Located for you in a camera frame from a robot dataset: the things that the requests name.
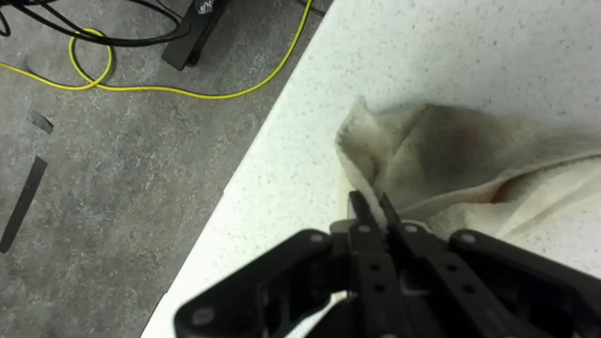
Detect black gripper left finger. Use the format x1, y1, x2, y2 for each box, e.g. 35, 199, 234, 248
172, 191, 402, 338

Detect stained white towel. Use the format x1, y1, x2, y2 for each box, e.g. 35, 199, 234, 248
334, 94, 601, 280

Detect yellow floor cable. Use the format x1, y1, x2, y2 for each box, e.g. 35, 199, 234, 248
0, 0, 315, 103

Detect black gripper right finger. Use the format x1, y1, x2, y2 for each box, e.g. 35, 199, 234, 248
379, 195, 601, 338

